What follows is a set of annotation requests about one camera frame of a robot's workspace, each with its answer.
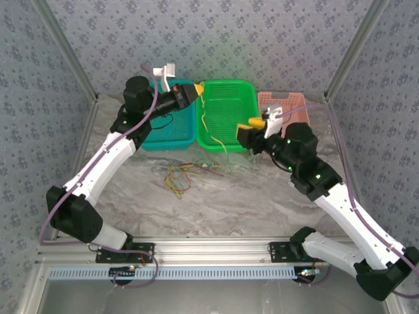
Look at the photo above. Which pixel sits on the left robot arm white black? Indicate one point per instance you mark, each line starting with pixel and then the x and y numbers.
pixel 104 157

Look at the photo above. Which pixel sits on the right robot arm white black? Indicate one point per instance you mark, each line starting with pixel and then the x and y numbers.
pixel 353 222

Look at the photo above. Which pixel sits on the green plastic basket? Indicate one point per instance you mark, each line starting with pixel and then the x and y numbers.
pixel 229 108

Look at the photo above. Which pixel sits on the pink plastic basket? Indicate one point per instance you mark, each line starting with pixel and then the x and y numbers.
pixel 296 104

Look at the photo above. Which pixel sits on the teal plastic basket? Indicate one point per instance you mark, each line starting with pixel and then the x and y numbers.
pixel 173 131

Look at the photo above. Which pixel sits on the small black controller board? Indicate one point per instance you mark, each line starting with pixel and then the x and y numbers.
pixel 307 274
pixel 122 272

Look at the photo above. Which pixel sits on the grey sheet metal panel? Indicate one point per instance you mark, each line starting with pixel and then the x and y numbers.
pixel 209 297

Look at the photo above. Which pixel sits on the aluminium table side rail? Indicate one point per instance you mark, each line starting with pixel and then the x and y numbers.
pixel 349 167
pixel 85 131

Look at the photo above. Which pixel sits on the aluminium frame post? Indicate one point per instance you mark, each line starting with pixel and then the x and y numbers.
pixel 363 32
pixel 70 52

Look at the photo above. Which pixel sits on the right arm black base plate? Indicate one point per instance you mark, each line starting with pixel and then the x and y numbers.
pixel 278 252

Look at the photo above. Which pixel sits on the aluminium mounting rail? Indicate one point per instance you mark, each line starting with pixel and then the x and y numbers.
pixel 209 250

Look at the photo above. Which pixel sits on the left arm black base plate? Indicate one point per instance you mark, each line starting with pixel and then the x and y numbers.
pixel 147 250

